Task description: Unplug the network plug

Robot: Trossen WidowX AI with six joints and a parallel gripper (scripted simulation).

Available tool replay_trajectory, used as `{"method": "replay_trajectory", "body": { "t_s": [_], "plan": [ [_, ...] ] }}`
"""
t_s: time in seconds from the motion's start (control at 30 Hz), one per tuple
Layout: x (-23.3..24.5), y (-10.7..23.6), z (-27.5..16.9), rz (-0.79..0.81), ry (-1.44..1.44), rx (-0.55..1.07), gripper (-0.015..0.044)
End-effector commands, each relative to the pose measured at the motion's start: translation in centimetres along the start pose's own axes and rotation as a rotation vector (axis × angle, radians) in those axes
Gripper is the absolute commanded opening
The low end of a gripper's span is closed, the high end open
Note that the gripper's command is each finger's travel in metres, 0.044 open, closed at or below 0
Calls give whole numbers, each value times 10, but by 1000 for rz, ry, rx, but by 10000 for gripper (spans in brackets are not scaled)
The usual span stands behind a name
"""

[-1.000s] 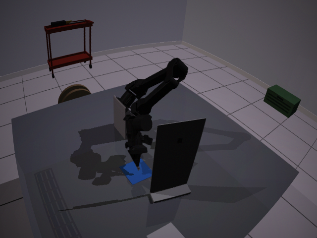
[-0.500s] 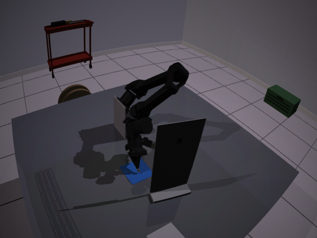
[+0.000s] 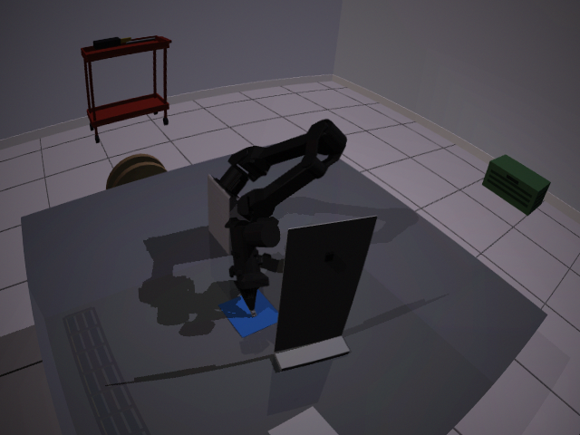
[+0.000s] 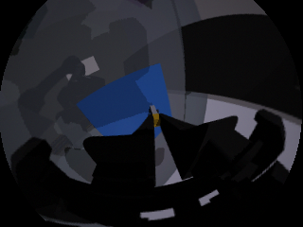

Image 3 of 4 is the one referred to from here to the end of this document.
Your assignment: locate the black panel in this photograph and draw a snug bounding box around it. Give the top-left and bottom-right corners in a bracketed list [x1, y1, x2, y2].
[274, 216, 377, 371]

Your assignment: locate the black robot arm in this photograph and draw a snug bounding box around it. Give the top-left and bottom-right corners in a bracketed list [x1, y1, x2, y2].
[215, 119, 347, 248]

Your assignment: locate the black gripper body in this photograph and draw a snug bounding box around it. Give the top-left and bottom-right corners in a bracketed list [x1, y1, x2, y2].
[229, 246, 269, 289]

